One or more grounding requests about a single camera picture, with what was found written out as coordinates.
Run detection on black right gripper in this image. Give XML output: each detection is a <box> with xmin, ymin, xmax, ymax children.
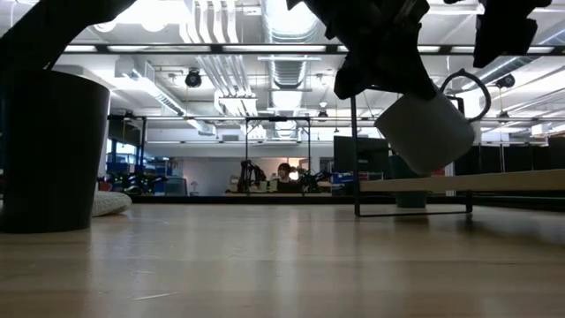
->
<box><xmin>286</xmin><ymin>0</ymin><xmax>439</xmax><ymax>101</ymax></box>

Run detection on white mug with handle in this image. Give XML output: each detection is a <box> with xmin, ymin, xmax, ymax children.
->
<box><xmin>373</xmin><ymin>68</ymin><xmax>493</xmax><ymax>176</ymax></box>

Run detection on dark green cup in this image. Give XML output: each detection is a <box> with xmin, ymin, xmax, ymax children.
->
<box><xmin>388</xmin><ymin>154</ymin><xmax>428</xmax><ymax>209</ymax></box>

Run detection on large dark tall cup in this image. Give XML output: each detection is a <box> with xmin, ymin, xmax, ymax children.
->
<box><xmin>0</xmin><ymin>69</ymin><xmax>111</xmax><ymax>234</ymax></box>

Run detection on black monitor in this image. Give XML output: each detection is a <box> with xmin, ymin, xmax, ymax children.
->
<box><xmin>333</xmin><ymin>135</ymin><xmax>390</xmax><ymax>174</ymax></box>

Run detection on seated person at far desk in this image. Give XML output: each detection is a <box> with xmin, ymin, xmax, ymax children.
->
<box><xmin>275</xmin><ymin>162</ymin><xmax>304</xmax><ymax>194</ymax></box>

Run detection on white knitted cloth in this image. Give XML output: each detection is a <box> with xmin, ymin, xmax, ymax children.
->
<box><xmin>91</xmin><ymin>190</ymin><xmax>133</xmax><ymax>218</ymax></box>

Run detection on silver ribbed ceiling duct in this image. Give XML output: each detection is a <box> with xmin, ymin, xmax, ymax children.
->
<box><xmin>261</xmin><ymin>0</ymin><xmax>320</xmax><ymax>90</ymax></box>

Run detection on black background workstation frame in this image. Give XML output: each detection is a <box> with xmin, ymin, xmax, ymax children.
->
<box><xmin>244</xmin><ymin>115</ymin><xmax>313</xmax><ymax>196</ymax></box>
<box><xmin>107</xmin><ymin>114</ymin><xmax>149</xmax><ymax>178</ymax></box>

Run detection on black overhead frame bar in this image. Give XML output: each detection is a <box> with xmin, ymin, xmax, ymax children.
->
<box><xmin>61</xmin><ymin>43</ymin><xmax>565</xmax><ymax>57</ymax></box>

